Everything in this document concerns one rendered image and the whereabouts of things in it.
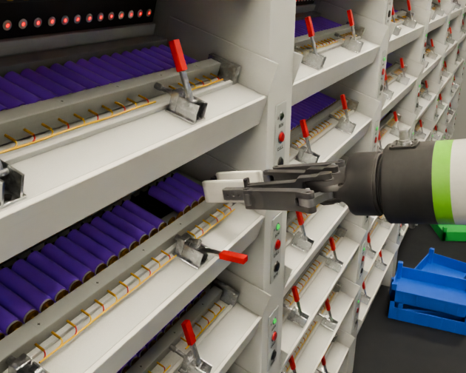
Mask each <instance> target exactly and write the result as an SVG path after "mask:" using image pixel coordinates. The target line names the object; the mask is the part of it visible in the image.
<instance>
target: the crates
mask: <svg viewBox="0 0 466 373"><path fill-rule="evenodd" d="M430 225H431V227H432V228H433V230H434V231H435V233H436V234H437V235H438V236H439V238H440V239H441V241H466V225H451V224H430ZM434 250H435V249H434V248H430V249H429V253H428V254H427V255H426V256H425V257H424V258H423V259H422V261H421V262H420V263H419V264H418V265H417V266H416V267H415V268H414V269H412V268H408V267H404V266H403V261H398V266H397V270H396V274H395V277H391V285H390V291H389V293H390V296H391V297H390V306H389V311H388V318H392V319H395V320H401V321H405V322H409V323H414V324H418V325H421V326H427V327H431V328H434V329H440V330H443V331H447V332H452V333H457V334H460V335H466V263H464V262H461V261H458V260H454V259H452V258H448V257H445V256H442V255H438V254H436V253H434Z"/></svg>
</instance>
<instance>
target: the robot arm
mask: <svg viewBox="0 0 466 373"><path fill-rule="evenodd" d="M272 168H273V169H265V170H263V172H262V171H261V170H251V171H231V172H217V173H216V176H217V180H211V181H203V182H202V185H203V191H204V195H205V199H206V203H245V207H246V209H262V210H280V211H298V212H304V213H307V214H314V213H315V212H317V208H316V205H318V204H322V205H333V204H335V203H340V202H344V203H345V204H346V205H347V206H348V208H349V210H350V212H351V213H352V214H353V215H361V216H382V215H383V214H384V216H385V219H386V220H387V221H388V222H389V223H390V224H408V226H409V228H410V229H413V228H415V224H451V225H466V138H464V139H455V140H441V141H420V140H419V139H417V138H415V139H413V140H410V139H409V136H408V128H402V129H399V140H395V141H394V142H393V143H390V144H387V146H386V147H385V148H384V150H383V152H382V153H381V152H380V151H377V152H355V153H353V154H351V155H350V156H349V158H348V160H347V163H346V165H345V160H342V159H339V160H337V161H329V162H319V163H308V164H286V165H275V166H273V167H272Z"/></svg>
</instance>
